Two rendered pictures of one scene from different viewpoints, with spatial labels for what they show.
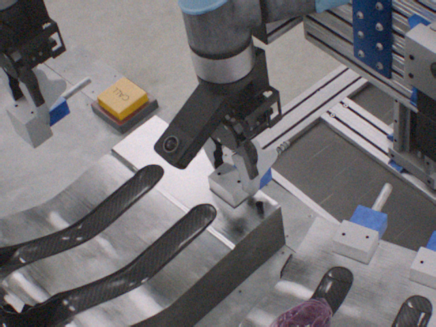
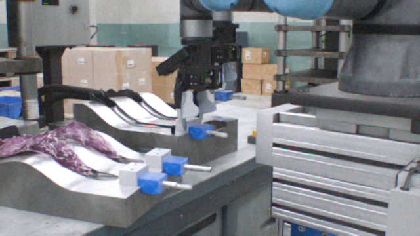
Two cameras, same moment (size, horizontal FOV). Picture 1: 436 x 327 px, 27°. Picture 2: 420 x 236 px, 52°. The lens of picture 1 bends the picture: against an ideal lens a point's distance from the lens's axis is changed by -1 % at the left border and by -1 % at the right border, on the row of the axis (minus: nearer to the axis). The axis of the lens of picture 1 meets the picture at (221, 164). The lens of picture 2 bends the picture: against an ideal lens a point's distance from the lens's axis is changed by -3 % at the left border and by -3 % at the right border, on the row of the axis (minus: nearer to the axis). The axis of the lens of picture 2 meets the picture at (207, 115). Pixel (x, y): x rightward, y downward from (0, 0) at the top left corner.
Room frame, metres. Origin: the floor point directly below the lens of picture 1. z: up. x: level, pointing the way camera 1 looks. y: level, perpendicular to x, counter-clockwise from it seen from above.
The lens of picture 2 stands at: (0.46, -1.01, 1.12)
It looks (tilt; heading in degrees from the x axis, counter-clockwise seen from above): 11 degrees down; 70
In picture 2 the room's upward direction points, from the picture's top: straight up
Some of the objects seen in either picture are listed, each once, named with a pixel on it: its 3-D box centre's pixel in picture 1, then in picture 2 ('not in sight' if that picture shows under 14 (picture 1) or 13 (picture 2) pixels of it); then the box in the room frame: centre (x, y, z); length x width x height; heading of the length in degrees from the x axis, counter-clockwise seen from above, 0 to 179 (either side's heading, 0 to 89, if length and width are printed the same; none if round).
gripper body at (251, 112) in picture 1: (235, 96); (198, 65); (0.80, -0.03, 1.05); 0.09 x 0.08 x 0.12; 125
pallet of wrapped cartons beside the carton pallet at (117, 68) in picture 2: not in sight; (99, 86); (1.06, 4.51, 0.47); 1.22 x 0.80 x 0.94; 129
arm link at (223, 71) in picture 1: (221, 51); (196, 30); (0.80, -0.03, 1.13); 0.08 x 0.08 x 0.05
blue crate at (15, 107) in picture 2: not in sight; (8, 109); (0.01, 4.00, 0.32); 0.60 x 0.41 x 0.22; 131
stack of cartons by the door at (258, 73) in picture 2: not in sight; (266, 71); (4.15, 6.09, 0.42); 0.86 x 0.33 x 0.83; 125
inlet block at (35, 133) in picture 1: (54, 103); (226, 96); (0.97, 0.22, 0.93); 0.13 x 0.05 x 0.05; 125
